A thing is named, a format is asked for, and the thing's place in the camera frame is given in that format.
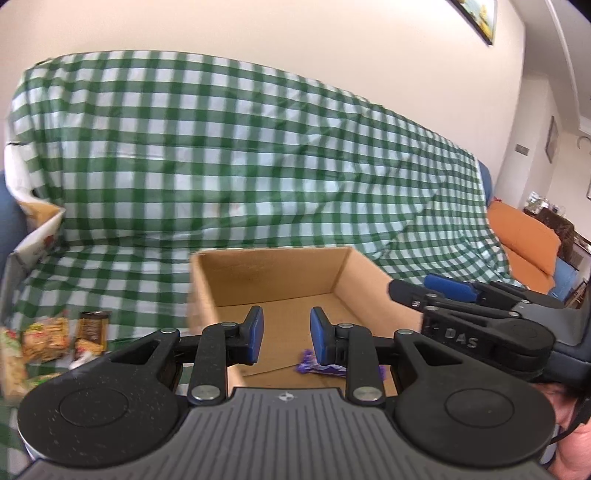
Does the pale green snack packet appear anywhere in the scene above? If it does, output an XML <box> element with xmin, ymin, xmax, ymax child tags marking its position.
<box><xmin>0</xmin><ymin>327</ymin><xmax>29</xmax><ymax>400</ymax></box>

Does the small framed wall picture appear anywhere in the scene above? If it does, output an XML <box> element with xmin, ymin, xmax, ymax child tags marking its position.
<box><xmin>545</xmin><ymin>115</ymin><xmax>560</xmax><ymax>162</ymax></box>

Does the purple snack packet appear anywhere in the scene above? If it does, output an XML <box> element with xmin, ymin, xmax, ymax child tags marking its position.
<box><xmin>298</xmin><ymin>348</ymin><xmax>389</xmax><ymax>380</ymax></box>

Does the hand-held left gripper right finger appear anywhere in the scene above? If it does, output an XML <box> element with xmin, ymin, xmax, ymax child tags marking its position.
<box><xmin>309</xmin><ymin>306</ymin><xmax>462</xmax><ymax>405</ymax></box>

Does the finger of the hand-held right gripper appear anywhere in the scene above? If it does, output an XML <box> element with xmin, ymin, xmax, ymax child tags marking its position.
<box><xmin>421</xmin><ymin>305</ymin><xmax>513</xmax><ymax>360</ymax></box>
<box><xmin>389</xmin><ymin>274</ymin><xmax>532</xmax><ymax>312</ymax></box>

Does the dark wooden sideboard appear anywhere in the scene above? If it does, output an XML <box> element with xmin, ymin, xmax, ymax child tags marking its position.
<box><xmin>523</xmin><ymin>191</ymin><xmax>591</xmax><ymax>280</ymax></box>

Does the orange cushion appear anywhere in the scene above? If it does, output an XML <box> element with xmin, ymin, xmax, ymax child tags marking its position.
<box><xmin>487</xmin><ymin>200</ymin><xmax>562</xmax><ymax>295</ymax></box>

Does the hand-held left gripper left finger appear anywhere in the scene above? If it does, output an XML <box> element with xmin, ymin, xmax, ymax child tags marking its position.
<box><xmin>108</xmin><ymin>305</ymin><xmax>265</xmax><ymax>402</ymax></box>

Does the white printed box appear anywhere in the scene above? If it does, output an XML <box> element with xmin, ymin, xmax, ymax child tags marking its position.
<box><xmin>4</xmin><ymin>138</ymin><xmax>66</xmax><ymax>278</ymax></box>

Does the brown cardboard box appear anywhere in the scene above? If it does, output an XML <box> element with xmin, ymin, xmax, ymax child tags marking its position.
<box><xmin>189</xmin><ymin>247</ymin><xmax>423</xmax><ymax>402</ymax></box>

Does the person's right hand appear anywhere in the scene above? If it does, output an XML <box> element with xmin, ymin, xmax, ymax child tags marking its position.
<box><xmin>538</xmin><ymin>382</ymin><xmax>591</xmax><ymax>480</ymax></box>

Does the green checked blanket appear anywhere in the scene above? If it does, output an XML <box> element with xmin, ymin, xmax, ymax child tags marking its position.
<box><xmin>0</xmin><ymin>50</ymin><xmax>527</xmax><ymax>480</ymax></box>

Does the yellow snack packet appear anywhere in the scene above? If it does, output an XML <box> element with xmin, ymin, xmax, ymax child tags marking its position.
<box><xmin>21</xmin><ymin>316</ymin><xmax>71</xmax><ymax>364</ymax></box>

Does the dark brown snack packet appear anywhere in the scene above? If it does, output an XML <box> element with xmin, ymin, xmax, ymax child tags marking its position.
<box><xmin>74</xmin><ymin>311</ymin><xmax>112</xmax><ymax>356</ymax></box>

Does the black framed wall picture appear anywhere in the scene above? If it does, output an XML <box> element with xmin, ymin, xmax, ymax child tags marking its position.
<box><xmin>447</xmin><ymin>0</ymin><xmax>499</xmax><ymax>47</ymax></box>

